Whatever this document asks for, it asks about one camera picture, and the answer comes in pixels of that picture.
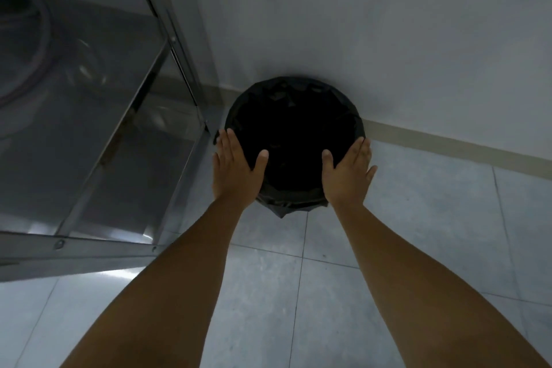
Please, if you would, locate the person's right hand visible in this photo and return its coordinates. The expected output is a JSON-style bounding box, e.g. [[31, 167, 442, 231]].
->
[[321, 137, 378, 209]]

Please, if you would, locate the stainless steel shelf rack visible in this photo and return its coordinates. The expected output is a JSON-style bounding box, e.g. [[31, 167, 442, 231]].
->
[[0, 0, 225, 283]]

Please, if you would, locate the person's left hand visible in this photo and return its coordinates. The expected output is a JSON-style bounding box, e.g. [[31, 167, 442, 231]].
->
[[212, 129, 270, 210]]

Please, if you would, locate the person's right forearm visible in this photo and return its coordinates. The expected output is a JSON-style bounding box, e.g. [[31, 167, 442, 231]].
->
[[330, 202, 550, 368]]

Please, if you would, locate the black trash bin with bag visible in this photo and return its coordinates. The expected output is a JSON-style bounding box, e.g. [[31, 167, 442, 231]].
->
[[214, 75, 367, 219]]

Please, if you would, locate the person's left forearm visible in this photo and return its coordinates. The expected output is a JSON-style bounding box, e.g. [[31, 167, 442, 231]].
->
[[58, 196, 256, 368]]

